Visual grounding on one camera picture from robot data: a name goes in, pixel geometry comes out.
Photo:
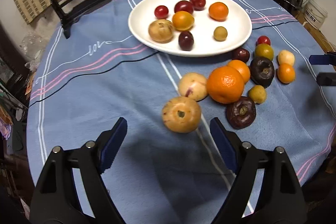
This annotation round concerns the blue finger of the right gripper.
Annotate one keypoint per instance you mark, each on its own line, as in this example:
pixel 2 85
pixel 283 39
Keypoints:
pixel 326 59
pixel 326 79

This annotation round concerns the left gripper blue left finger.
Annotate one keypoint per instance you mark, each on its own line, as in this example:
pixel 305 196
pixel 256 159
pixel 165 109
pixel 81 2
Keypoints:
pixel 111 143

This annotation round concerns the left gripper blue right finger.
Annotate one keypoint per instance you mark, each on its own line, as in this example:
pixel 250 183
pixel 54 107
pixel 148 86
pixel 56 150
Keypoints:
pixel 226 143

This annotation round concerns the brown yellow fruit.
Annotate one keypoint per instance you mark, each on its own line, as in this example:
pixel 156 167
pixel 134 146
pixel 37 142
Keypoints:
pixel 286 57

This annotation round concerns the dark purple wrinkled fruit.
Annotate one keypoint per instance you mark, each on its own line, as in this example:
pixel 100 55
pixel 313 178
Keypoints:
pixel 241 113

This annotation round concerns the yellow green tomato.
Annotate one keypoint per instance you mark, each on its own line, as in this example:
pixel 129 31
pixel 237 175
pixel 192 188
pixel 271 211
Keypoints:
pixel 264 50

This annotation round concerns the dark purple round fruit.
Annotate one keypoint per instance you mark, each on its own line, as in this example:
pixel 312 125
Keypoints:
pixel 262 71

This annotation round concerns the pale yellow spotted fruit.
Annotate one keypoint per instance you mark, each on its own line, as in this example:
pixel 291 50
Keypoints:
pixel 181 115

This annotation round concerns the small yellow fruit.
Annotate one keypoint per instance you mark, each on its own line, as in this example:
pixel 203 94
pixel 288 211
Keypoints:
pixel 220 33
pixel 257 94

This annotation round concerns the large orange mandarin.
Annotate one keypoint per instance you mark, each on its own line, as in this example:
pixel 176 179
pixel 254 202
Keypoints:
pixel 225 85

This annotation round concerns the small orange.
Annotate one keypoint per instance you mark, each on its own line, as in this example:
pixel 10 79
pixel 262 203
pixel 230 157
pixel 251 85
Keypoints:
pixel 218 11

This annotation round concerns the dark red plum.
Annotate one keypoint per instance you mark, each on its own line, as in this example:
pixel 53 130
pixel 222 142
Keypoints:
pixel 186 41
pixel 241 54

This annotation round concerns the yellow orange fruit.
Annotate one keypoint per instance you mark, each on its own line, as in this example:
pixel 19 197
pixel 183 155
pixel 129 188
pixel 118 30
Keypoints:
pixel 182 21

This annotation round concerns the small red tomato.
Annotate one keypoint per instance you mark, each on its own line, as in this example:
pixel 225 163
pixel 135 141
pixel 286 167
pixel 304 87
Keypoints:
pixel 161 12

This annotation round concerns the cardboard box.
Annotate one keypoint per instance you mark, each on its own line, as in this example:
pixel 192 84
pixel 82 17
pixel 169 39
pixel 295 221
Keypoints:
pixel 315 33

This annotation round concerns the white bucket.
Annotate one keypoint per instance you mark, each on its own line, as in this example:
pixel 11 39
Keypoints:
pixel 314 14

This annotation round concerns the blue striped tablecloth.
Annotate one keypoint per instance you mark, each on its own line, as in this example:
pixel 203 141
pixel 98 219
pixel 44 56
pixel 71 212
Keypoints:
pixel 84 83

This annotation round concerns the white round plate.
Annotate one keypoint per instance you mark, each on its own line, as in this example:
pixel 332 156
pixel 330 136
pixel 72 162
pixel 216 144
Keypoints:
pixel 211 37

